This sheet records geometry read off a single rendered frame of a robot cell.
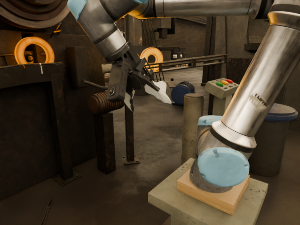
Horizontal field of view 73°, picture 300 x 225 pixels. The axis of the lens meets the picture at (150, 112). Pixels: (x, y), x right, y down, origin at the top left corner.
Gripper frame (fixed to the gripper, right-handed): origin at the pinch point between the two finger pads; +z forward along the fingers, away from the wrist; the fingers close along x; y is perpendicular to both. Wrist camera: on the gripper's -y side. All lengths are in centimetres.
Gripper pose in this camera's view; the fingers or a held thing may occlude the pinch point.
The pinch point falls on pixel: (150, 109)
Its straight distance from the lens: 63.5
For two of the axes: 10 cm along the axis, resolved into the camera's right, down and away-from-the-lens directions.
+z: 5.1, 7.2, 4.7
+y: 3.7, -6.8, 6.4
